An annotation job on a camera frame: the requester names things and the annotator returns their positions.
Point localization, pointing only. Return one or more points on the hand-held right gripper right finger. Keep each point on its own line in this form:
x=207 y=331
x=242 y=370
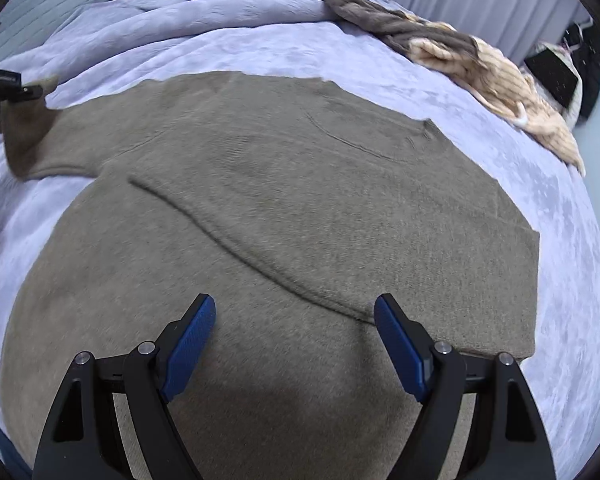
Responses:
x=400 y=340

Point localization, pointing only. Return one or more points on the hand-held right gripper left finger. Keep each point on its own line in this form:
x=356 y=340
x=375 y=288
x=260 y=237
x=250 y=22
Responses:
x=190 y=340

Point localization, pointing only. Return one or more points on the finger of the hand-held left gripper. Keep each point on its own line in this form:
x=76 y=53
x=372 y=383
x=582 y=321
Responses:
x=32 y=91

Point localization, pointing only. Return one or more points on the taupe knit sweater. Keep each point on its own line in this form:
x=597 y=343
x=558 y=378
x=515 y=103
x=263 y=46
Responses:
x=290 y=200

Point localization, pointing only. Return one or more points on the grey quilted bedspread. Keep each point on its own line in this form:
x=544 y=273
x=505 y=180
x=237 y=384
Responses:
x=50 y=10

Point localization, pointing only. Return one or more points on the lavender fleece blanket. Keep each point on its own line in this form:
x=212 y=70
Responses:
x=290 y=30

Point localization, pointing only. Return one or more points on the beige knit garment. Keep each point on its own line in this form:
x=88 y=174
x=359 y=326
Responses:
x=525 y=95

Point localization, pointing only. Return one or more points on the black and white bags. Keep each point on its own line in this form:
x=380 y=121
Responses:
x=570 y=75

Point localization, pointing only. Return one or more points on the grey-brown knit garment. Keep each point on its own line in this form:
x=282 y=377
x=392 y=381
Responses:
x=395 y=22

